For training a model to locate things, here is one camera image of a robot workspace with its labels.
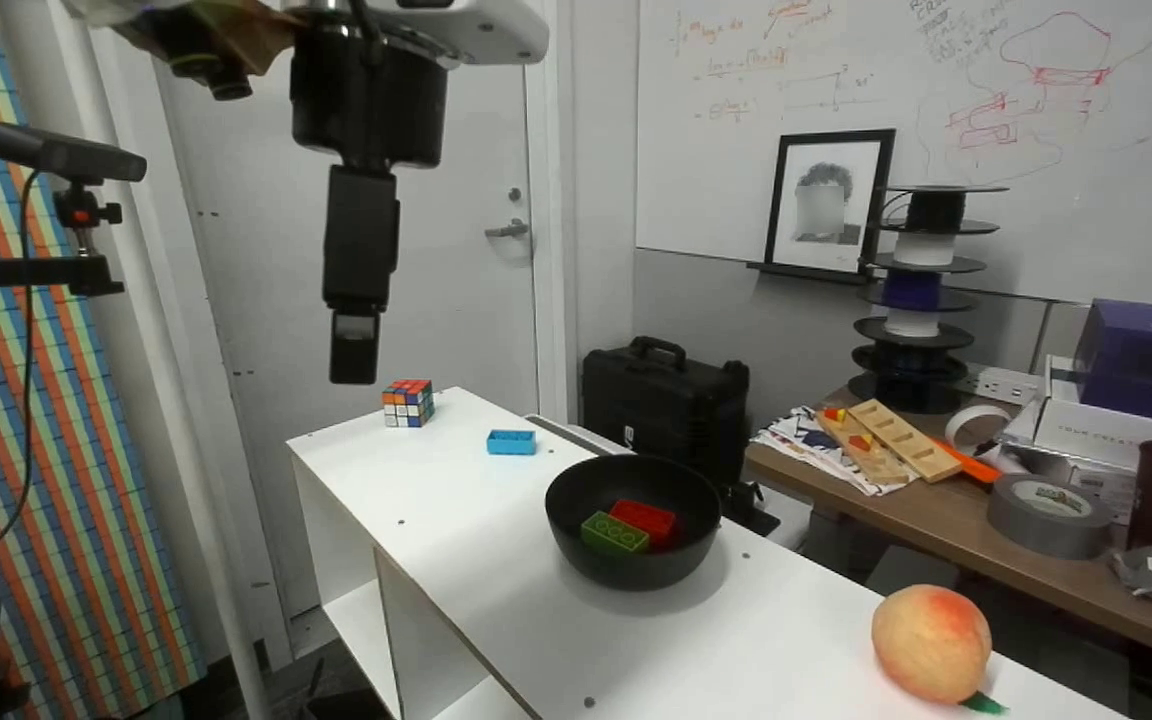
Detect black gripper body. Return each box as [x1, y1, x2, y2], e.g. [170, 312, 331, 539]
[289, 11, 453, 170]

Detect blue building block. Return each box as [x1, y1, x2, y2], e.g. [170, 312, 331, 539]
[485, 423, 543, 458]

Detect green building block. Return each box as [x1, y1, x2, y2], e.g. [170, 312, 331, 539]
[576, 506, 651, 561]

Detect red building block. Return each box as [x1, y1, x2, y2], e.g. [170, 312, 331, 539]
[604, 497, 682, 548]

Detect black bowl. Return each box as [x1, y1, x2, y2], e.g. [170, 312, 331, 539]
[538, 450, 729, 590]

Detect Rubik's cube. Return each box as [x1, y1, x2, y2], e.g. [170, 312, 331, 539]
[380, 375, 439, 430]

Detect black hard carrying case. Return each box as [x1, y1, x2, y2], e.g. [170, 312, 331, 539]
[579, 331, 754, 521]

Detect black picture ledge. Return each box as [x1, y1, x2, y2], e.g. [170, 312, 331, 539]
[743, 258, 885, 286]

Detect black framed portrait picture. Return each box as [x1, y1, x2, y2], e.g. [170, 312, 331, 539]
[759, 123, 901, 278]

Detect printed papers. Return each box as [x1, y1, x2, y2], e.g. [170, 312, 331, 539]
[746, 405, 903, 500]

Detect purple filament spool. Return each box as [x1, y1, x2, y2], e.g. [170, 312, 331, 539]
[870, 258, 1001, 320]

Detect white filament spool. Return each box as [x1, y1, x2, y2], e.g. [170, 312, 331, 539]
[867, 307, 975, 342]
[885, 220, 1003, 278]

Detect filament spool stack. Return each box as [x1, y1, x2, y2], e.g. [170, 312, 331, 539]
[849, 315, 975, 412]

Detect yellow patterned box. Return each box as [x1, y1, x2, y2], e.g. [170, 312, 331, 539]
[812, 394, 968, 490]

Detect empty black spool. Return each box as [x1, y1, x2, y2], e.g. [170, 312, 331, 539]
[885, 179, 1009, 239]

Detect whiteboard with scribbles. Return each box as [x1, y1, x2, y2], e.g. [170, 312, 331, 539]
[630, 0, 1152, 312]

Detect white tape roll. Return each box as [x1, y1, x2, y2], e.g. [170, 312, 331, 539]
[943, 400, 1016, 457]

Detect wooden desk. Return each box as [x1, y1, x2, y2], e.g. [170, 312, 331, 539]
[741, 383, 1152, 674]

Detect orange marker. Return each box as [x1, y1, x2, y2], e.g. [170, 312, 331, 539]
[933, 436, 1009, 489]

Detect toy peach with leaf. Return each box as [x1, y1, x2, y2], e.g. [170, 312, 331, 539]
[867, 580, 1009, 715]

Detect white cardboard box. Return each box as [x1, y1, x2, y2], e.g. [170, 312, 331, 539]
[970, 363, 1152, 481]

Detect purple box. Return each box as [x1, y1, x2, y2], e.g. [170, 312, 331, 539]
[1072, 295, 1152, 430]

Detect silver door handle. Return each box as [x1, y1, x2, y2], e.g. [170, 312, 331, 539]
[485, 215, 536, 247]

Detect black camera on stand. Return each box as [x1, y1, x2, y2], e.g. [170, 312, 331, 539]
[0, 118, 150, 187]

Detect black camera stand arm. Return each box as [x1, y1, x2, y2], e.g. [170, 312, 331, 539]
[0, 179, 126, 301]

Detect multicolour striped wall panel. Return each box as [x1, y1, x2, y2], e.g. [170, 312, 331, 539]
[0, 0, 228, 715]

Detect grey duct tape roll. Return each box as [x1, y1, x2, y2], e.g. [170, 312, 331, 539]
[985, 473, 1119, 563]

